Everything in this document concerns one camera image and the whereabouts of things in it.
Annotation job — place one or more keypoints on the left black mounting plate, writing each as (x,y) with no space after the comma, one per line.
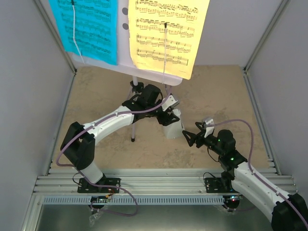
(110,186)

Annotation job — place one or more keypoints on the white music stand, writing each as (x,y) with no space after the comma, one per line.
(124,116)

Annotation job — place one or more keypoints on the left circuit board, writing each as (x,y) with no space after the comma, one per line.
(101,199)

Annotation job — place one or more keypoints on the black mounting plate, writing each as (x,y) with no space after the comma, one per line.
(218,185)
(110,186)

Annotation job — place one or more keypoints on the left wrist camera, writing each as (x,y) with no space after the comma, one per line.
(169,102)

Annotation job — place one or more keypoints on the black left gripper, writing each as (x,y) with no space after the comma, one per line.
(166,118)

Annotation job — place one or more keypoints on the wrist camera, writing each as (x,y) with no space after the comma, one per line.
(208,126)
(169,102)

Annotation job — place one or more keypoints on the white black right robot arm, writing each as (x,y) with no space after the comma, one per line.
(285,211)

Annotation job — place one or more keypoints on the clear plastic bag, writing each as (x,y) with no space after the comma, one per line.
(94,217)

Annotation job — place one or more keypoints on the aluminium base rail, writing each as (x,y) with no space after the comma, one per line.
(136,181)

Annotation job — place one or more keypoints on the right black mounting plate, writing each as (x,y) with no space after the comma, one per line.
(218,185)

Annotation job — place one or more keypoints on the white metronome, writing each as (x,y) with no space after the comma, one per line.
(175,129)

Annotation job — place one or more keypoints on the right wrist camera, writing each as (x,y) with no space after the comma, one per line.
(208,126)

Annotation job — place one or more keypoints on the blue sheet music page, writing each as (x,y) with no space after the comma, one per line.
(88,28)

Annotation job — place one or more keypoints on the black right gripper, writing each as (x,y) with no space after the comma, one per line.
(194,137)

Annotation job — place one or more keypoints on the yellow sheet music page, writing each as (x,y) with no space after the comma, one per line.
(165,34)

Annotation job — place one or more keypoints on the right circuit board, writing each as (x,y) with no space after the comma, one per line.
(232,199)

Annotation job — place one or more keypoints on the grey slotted cable duct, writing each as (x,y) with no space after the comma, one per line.
(138,200)

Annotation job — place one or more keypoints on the circuit board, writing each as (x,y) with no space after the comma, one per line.
(101,199)
(232,199)

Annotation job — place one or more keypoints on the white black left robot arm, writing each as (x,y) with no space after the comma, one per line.
(80,140)

